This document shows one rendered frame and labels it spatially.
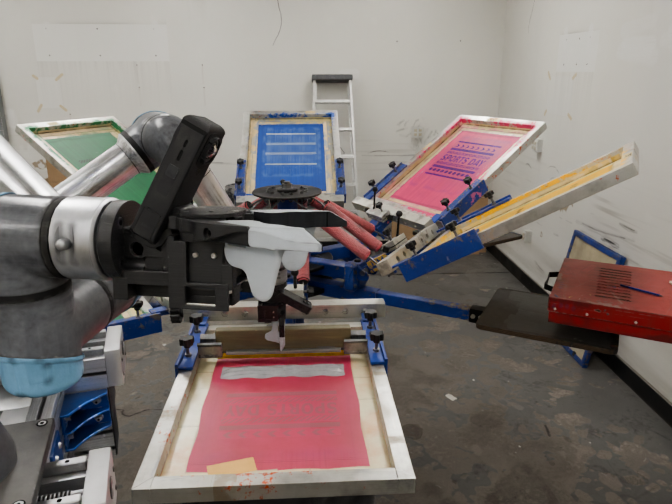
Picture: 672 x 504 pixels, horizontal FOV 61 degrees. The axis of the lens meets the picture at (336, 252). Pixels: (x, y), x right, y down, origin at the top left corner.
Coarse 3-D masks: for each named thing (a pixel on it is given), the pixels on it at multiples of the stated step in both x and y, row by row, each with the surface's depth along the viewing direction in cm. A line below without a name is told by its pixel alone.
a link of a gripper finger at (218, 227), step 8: (184, 224) 46; (192, 224) 45; (200, 224) 44; (208, 224) 44; (216, 224) 44; (224, 224) 44; (232, 224) 44; (192, 232) 46; (200, 232) 45; (208, 232) 45; (216, 232) 44; (224, 232) 43; (232, 232) 43; (240, 232) 43; (208, 240) 45; (216, 240) 45; (224, 240) 44; (232, 240) 44; (240, 240) 43
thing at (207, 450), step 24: (240, 360) 176; (264, 360) 176; (216, 384) 162; (240, 384) 162; (264, 384) 162; (216, 408) 151; (216, 432) 141; (192, 456) 132; (216, 456) 132; (240, 456) 132; (264, 456) 132
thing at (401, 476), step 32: (384, 384) 156; (384, 416) 141; (160, 448) 129; (160, 480) 119; (192, 480) 119; (224, 480) 119; (256, 480) 119; (288, 480) 119; (320, 480) 119; (352, 480) 119; (384, 480) 120
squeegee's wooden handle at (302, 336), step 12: (348, 324) 176; (216, 336) 172; (228, 336) 172; (240, 336) 172; (252, 336) 173; (264, 336) 173; (288, 336) 173; (300, 336) 174; (312, 336) 174; (324, 336) 174; (336, 336) 174; (348, 336) 175; (228, 348) 173; (240, 348) 174; (252, 348) 174; (264, 348) 174; (276, 348) 174; (288, 348) 175
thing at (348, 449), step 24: (288, 360) 176; (312, 360) 176; (336, 360) 176; (288, 384) 162; (312, 384) 162; (336, 384) 162; (360, 432) 141; (288, 456) 132; (312, 456) 132; (336, 456) 132; (360, 456) 132
